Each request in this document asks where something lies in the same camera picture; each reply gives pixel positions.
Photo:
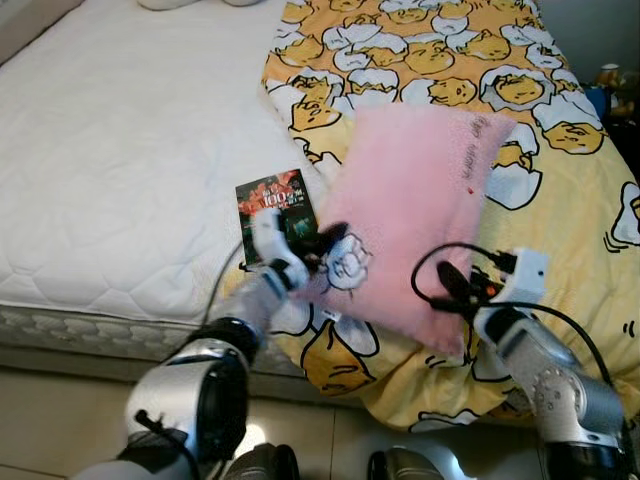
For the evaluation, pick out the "grey robot right leg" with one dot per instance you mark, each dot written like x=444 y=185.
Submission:
x=405 y=467

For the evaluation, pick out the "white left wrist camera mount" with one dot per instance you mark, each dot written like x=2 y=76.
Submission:
x=270 y=235

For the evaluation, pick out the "grey robot left leg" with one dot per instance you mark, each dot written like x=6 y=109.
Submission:
x=262 y=465

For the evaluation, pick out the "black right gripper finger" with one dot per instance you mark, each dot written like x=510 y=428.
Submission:
x=455 y=285

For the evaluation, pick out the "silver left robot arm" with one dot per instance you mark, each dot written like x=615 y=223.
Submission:
x=190 y=390

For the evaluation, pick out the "yellow egg cartoon blanket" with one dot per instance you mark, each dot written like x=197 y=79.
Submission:
x=560 y=250

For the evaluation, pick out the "black red paperback book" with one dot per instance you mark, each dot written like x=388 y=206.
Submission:
x=280 y=195

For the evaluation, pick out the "small blue container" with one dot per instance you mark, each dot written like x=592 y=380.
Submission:
x=598 y=103

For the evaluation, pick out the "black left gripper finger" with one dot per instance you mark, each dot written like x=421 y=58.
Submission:
x=332 y=236

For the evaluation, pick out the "grey robot leg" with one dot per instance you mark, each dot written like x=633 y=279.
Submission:
x=405 y=467
x=262 y=465

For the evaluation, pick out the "white quilted mattress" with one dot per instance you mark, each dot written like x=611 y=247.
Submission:
x=120 y=150

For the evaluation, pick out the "pink fluffy pillow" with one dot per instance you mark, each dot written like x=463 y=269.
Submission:
x=410 y=200

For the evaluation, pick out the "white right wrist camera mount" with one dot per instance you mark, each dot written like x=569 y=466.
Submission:
x=528 y=275

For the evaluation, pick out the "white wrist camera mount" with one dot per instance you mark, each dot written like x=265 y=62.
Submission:
x=528 y=275
x=270 y=235

